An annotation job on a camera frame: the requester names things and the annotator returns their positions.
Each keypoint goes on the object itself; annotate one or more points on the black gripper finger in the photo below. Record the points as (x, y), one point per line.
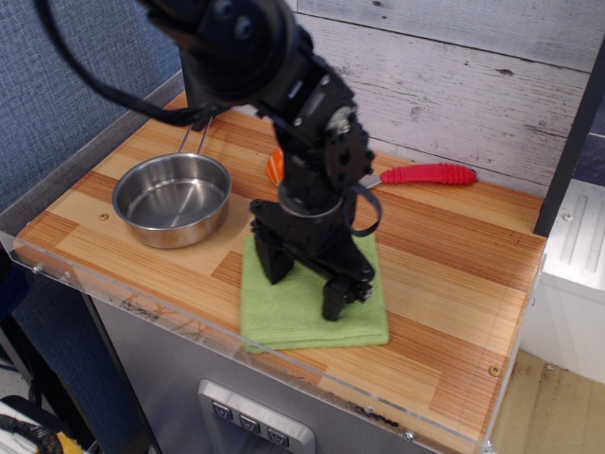
(275, 261)
(336, 295)

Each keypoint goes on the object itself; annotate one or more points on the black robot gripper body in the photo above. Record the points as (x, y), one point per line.
(324, 243)

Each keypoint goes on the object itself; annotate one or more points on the green towel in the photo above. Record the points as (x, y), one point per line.
(288, 315)

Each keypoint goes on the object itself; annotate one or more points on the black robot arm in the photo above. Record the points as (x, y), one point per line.
(254, 53)

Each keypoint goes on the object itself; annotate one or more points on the toy salmon sushi piece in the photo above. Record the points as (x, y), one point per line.
(275, 167)

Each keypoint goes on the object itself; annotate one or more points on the clear acrylic table guard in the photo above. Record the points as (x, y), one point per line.
(455, 311)

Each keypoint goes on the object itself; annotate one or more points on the small steel saucepan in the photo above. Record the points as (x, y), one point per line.
(174, 200)

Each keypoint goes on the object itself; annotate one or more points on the stainless steel cabinet front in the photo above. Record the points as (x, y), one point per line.
(165, 366)

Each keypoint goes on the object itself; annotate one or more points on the silver button control panel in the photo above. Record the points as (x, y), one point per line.
(237, 424)

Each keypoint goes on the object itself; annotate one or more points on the white ribbed side unit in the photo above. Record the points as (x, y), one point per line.
(565, 322)

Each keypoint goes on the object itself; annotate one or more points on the red handled metal fork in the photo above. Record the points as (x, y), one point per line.
(429, 173)

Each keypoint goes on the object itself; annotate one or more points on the right black frame post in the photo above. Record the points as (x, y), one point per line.
(572, 150)

